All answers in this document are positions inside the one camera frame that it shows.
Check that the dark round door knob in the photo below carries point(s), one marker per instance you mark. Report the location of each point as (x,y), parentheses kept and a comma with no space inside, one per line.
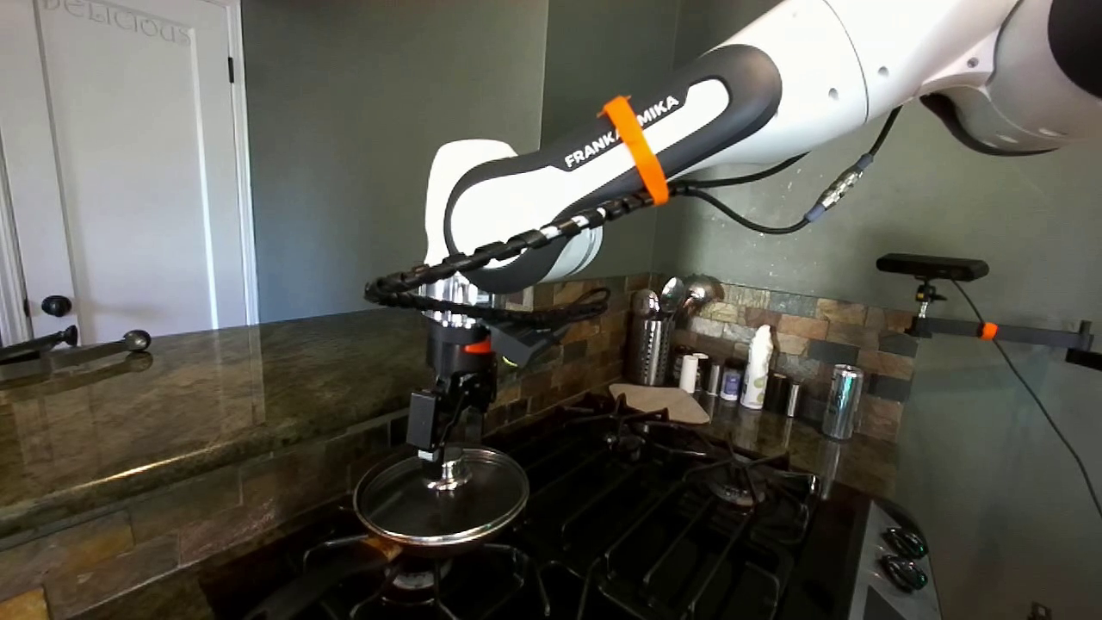
(57,306)

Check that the white panel door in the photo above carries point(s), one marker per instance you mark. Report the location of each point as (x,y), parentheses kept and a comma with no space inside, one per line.
(140,172)

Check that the aluminium drink can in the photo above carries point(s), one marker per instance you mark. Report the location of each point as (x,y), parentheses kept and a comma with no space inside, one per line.
(845,399)

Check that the small dark jar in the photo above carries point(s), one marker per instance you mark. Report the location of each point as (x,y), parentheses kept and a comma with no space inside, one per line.
(731,383)

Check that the black stereo camera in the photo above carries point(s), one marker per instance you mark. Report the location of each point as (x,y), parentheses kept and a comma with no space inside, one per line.
(931,266)

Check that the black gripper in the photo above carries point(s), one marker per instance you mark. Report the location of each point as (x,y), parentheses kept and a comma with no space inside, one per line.
(465,365)

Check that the camera mount arm with orange clamp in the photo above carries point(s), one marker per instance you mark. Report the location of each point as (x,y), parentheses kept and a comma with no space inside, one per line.
(1034,333)

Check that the white plastic bottle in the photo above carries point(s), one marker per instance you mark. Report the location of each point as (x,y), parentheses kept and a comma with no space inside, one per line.
(757,374)

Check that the black gas stove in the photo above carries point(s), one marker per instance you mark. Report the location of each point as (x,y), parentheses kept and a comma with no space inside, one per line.
(641,539)

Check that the glass lid with steel knob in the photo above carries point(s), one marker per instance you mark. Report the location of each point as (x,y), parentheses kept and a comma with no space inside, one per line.
(442,499)

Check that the small white jar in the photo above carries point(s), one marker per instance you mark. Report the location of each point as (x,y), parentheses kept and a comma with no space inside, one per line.
(690,374)

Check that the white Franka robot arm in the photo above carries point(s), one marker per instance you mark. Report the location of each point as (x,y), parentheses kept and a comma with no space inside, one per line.
(779,81)

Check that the steel ladle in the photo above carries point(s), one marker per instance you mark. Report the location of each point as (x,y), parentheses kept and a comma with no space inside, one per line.
(690,298)

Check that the black stove knob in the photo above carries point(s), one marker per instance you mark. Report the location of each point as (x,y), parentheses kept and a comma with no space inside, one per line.
(905,571)
(902,539)

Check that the dark frying pan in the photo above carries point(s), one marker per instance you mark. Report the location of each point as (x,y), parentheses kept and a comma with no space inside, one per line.
(380,550)

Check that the dark short container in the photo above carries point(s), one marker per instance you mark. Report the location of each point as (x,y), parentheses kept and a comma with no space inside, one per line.
(784,392)

